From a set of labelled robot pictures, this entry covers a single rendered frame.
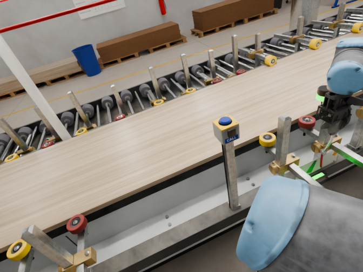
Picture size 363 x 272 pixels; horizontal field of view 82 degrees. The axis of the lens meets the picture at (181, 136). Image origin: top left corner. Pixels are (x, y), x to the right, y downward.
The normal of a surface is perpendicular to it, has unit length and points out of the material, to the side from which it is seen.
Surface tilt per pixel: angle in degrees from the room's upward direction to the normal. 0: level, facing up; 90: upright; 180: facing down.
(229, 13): 90
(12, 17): 90
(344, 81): 90
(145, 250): 0
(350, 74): 89
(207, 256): 0
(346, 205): 16
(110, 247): 0
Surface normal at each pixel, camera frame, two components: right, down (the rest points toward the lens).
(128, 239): -0.22, -0.77
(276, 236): -0.55, -0.22
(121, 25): 0.29, 0.54
